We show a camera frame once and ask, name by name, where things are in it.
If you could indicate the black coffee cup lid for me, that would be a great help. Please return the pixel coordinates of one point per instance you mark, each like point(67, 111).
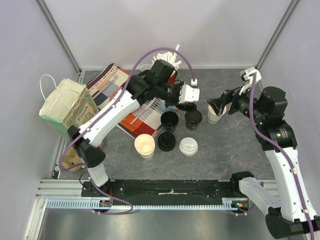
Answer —
point(187, 107)

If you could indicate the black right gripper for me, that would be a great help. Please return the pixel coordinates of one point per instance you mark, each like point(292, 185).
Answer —
point(231, 100)

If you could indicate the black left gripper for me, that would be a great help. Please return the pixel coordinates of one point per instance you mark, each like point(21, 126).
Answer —
point(179, 87)

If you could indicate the grey ceramic mug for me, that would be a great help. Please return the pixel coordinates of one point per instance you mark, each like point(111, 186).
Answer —
point(145, 67)

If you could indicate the pink handled fork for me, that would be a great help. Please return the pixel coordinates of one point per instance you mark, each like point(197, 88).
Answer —
point(105, 86)

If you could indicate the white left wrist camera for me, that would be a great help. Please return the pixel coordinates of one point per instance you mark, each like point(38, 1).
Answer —
point(188, 94)

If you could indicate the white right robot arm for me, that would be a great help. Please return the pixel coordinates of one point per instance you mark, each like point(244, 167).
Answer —
point(291, 214)

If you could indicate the white paper coffee cup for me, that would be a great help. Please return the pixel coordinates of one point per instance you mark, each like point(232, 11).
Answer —
point(212, 117)

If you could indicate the stack of black cups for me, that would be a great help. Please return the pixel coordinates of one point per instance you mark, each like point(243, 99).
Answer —
point(169, 121)

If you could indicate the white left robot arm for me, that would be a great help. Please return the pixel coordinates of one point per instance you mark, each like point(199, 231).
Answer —
point(138, 89)

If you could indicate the light blue ceramic mug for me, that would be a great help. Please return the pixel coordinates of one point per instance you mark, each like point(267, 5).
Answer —
point(167, 106)

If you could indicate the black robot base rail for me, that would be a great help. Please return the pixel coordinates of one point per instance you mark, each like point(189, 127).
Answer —
point(121, 188)

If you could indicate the black plastic cup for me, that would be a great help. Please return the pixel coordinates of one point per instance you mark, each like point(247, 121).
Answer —
point(193, 119)

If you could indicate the green patterned paper bag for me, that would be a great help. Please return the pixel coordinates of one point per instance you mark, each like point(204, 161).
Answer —
point(69, 104)

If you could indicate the stack of white paper cups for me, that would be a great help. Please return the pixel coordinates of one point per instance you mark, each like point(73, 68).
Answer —
point(145, 146)

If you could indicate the cardboard cup carrier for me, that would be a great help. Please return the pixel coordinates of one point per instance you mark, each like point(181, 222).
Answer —
point(72, 161)

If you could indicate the red straw holder cup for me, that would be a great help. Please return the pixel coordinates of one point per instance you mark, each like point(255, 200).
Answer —
point(172, 78)

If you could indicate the bundle of white straws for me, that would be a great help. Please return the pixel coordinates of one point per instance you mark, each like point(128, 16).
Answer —
point(170, 57)

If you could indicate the stack of white lids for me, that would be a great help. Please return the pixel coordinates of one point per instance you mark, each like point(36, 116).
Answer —
point(188, 146)

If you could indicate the colourful patchwork placemat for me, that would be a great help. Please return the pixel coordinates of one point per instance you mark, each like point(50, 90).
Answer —
point(95, 82)

